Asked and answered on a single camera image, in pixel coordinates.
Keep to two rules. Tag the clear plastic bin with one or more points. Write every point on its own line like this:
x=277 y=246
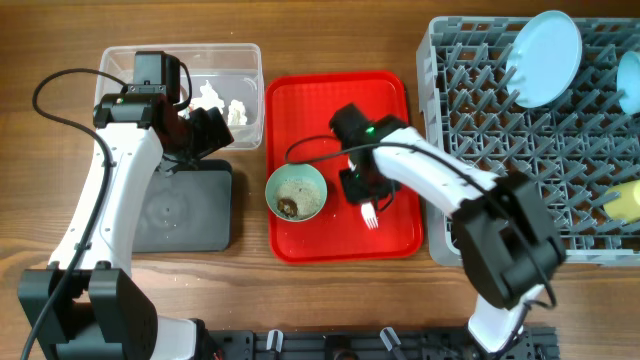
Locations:
x=219 y=73

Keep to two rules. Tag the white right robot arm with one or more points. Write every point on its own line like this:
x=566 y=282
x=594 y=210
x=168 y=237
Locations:
x=508 y=242

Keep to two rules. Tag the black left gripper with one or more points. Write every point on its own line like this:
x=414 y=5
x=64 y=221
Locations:
x=214 y=132

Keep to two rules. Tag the black tray bin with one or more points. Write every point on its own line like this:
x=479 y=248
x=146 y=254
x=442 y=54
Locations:
x=188 y=211

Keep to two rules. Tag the red serving tray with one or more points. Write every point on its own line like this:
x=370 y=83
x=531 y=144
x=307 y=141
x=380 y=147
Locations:
x=298 y=109

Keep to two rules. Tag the white plastic fork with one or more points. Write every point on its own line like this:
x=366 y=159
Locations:
x=369 y=216

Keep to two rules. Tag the grey dishwasher rack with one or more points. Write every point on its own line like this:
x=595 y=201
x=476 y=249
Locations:
x=575 y=149

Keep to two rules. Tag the green bowl with rice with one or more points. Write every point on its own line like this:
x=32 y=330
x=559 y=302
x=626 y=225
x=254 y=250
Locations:
x=296 y=193

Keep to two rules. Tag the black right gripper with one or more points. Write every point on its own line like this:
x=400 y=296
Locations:
x=355 y=195

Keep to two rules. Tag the light blue plate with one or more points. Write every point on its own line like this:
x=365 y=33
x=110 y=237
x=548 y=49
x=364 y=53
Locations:
x=546 y=56

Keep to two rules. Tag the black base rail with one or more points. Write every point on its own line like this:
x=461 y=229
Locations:
x=533 y=343

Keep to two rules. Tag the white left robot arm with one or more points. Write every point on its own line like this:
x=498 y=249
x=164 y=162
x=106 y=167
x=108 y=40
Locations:
x=84 y=304

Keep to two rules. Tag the yellow cup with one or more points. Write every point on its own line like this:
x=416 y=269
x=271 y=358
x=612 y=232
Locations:
x=626 y=205

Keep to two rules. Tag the light blue bowl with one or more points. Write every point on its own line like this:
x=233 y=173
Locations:
x=628 y=82

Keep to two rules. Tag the white tissue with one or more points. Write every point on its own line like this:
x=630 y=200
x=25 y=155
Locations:
x=237 y=114

